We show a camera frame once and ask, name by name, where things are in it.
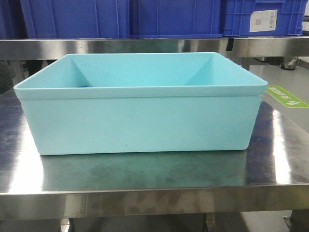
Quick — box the blue crate middle on shelf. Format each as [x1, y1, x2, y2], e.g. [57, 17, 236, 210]
[129, 0, 222, 39]

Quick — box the blue crate on shelf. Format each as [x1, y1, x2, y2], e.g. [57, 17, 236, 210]
[20, 0, 129, 39]
[129, 0, 222, 39]

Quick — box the stainless steel upper shelf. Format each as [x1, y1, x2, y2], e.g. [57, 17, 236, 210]
[0, 36, 309, 60]

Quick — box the blue crate left on shelf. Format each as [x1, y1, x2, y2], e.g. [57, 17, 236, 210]
[20, 0, 129, 39]

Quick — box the light blue plastic tub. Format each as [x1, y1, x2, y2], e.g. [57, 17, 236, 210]
[14, 52, 267, 155]

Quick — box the blue crate with white label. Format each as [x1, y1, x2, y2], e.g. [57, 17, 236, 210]
[220, 0, 308, 37]

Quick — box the green floor sign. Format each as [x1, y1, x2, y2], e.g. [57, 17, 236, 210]
[267, 85, 309, 108]

